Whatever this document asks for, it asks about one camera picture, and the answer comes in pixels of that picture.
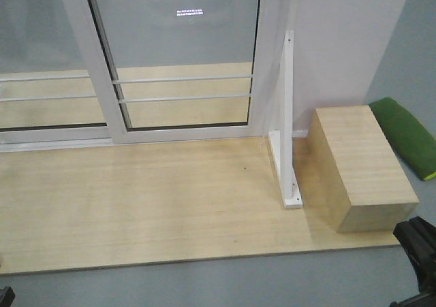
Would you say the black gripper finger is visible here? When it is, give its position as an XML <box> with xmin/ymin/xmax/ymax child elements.
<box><xmin>0</xmin><ymin>287</ymin><xmax>16</xmax><ymax>307</ymax></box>
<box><xmin>390</xmin><ymin>216</ymin><xmax>435</xmax><ymax>306</ymax></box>

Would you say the white framed sliding glass door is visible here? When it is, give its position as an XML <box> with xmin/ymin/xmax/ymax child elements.
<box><xmin>62</xmin><ymin>0</ymin><xmax>298</xmax><ymax>144</ymax></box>

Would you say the light wooden block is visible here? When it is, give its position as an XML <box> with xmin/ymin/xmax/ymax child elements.
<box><xmin>307</xmin><ymin>106</ymin><xmax>419</xmax><ymax>233</ymax></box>

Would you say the green cushion mat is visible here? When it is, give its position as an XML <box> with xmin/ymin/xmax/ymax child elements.
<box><xmin>369</xmin><ymin>97</ymin><xmax>435</xmax><ymax>181</ymax></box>

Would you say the light wooden platform board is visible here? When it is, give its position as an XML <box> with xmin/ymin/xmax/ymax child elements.
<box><xmin>1</xmin><ymin>138</ymin><xmax>396</xmax><ymax>276</ymax></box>

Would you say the fixed white framed glass panel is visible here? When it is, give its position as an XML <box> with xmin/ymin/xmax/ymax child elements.
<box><xmin>1</xmin><ymin>0</ymin><xmax>109</xmax><ymax>144</ymax></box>

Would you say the white triangular support bracket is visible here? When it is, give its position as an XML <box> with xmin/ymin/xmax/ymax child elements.
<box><xmin>268</xmin><ymin>30</ymin><xmax>303</xmax><ymax>209</ymax></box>

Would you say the white side wall panel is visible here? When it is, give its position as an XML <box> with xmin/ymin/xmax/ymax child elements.
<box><xmin>293</xmin><ymin>0</ymin><xmax>406</xmax><ymax>134</ymax></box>

